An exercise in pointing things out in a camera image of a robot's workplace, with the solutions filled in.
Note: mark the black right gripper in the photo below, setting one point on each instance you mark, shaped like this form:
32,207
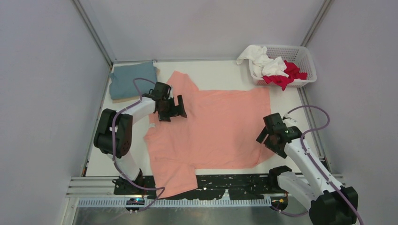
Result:
262,137

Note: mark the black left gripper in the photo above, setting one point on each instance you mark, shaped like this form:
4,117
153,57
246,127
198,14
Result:
176,110

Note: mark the peach pink t-shirt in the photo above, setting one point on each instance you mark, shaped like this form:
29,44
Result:
219,132

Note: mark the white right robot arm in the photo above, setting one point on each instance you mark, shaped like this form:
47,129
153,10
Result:
326,199

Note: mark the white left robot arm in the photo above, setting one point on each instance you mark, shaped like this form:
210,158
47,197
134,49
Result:
113,136

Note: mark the tan folded t-shirt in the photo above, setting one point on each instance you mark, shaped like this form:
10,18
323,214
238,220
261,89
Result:
135,97

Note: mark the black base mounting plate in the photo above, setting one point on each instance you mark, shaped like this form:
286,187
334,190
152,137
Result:
239,186

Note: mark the blue folded t-shirt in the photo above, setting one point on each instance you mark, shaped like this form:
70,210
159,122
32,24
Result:
131,80

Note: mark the white crumpled t-shirt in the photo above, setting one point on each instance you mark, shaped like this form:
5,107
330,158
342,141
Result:
262,63

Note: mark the red t-shirt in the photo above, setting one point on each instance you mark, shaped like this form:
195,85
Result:
292,73

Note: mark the white plastic laundry basket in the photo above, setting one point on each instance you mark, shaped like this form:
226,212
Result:
298,55

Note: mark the slotted cable duct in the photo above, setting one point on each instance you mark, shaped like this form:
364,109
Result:
163,203

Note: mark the aluminium frame rail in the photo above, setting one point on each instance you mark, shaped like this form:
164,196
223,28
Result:
83,14

